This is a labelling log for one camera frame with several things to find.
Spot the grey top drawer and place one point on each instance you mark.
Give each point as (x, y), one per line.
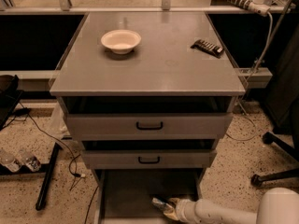
(114, 118)

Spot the black stand frame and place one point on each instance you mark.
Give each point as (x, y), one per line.
(9, 97)

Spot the grey middle drawer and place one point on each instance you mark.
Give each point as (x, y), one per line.
(173, 153)

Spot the black top drawer handle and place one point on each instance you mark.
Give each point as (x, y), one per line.
(149, 127)

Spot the grey drawer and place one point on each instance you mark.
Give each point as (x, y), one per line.
(173, 153)
(114, 118)
(125, 195)

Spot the grey bottom drawer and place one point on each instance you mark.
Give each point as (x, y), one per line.
(125, 195)

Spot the left clear water bottle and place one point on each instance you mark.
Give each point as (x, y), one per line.
(9, 161)

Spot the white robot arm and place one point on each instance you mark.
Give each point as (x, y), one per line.
(277, 206)

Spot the black chocolate bar packet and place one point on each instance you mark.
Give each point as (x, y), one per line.
(208, 48)

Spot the white power strip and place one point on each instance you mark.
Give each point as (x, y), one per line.
(257, 6)

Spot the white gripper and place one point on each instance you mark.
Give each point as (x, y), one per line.
(183, 208)

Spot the clear water bottle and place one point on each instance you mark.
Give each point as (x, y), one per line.
(30, 160)
(9, 161)

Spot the white round bowl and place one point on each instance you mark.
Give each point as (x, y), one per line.
(121, 41)

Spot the right clear water bottle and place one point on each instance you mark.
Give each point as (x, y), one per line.
(30, 160)

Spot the grey drawer cabinet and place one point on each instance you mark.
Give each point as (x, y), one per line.
(162, 65)

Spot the black middle drawer handle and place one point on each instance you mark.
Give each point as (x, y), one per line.
(145, 160)

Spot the black drawer handle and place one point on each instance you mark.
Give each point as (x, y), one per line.
(149, 127)
(145, 160)

